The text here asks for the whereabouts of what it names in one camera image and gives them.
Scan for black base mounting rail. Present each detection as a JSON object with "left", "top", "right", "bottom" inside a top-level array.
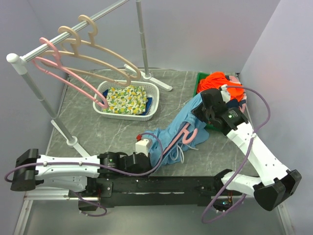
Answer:
[{"left": 79, "top": 176, "right": 223, "bottom": 208}]

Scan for white plastic laundry basket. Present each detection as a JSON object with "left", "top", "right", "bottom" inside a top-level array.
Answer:
[{"left": 93, "top": 81, "right": 159, "bottom": 121}]

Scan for light blue shorts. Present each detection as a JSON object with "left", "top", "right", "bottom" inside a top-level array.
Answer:
[{"left": 149, "top": 94, "right": 209, "bottom": 167}]

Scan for orange garment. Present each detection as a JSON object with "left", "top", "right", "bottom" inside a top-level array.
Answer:
[{"left": 197, "top": 71, "right": 245, "bottom": 101}]

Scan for white metal clothes rack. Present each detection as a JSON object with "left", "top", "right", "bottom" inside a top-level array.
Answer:
[{"left": 6, "top": 0, "right": 173, "bottom": 157}]

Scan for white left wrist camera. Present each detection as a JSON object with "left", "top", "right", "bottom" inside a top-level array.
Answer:
[{"left": 135, "top": 135, "right": 152, "bottom": 157}]

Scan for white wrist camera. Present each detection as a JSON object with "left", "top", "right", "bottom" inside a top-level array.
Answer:
[
  {"left": 220, "top": 84, "right": 231, "bottom": 103},
  {"left": 135, "top": 135, "right": 152, "bottom": 157}
]

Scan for beige hanger left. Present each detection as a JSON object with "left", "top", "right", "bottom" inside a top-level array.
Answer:
[{"left": 40, "top": 25, "right": 133, "bottom": 86}]

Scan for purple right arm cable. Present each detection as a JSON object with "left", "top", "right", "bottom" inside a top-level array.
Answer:
[{"left": 201, "top": 85, "right": 271, "bottom": 224}]

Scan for beige hanger right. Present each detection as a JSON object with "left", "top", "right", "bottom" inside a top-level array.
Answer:
[{"left": 58, "top": 15, "right": 141, "bottom": 81}]

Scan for lemon print cloth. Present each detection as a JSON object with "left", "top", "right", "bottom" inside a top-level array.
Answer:
[{"left": 102, "top": 85, "right": 148, "bottom": 115}]

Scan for navy pink floral garment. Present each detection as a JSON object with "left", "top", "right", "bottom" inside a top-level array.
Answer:
[{"left": 225, "top": 75, "right": 246, "bottom": 113}]

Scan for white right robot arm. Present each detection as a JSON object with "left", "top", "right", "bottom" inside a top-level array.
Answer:
[{"left": 192, "top": 89, "right": 302, "bottom": 211}]

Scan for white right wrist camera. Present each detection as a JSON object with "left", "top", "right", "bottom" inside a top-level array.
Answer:
[{"left": 220, "top": 84, "right": 231, "bottom": 103}]

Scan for green plastic tray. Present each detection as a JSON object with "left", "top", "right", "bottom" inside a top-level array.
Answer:
[{"left": 193, "top": 72, "right": 219, "bottom": 131}]

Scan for aluminium frame rail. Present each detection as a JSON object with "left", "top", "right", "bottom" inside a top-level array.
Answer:
[{"left": 24, "top": 189, "right": 69, "bottom": 201}]

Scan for beige hanger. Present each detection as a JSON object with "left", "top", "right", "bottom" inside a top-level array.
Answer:
[
  {"left": 58, "top": 15, "right": 141, "bottom": 81},
  {"left": 40, "top": 25, "right": 133, "bottom": 86}
]

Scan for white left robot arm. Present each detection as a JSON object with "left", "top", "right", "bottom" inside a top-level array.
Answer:
[{"left": 5, "top": 149, "right": 152, "bottom": 197}]

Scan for pink hanger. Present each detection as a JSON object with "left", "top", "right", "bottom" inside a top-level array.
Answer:
[
  {"left": 32, "top": 37, "right": 109, "bottom": 109},
  {"left": 163, "top": 122, "right": 198, "bottom": 156}
]

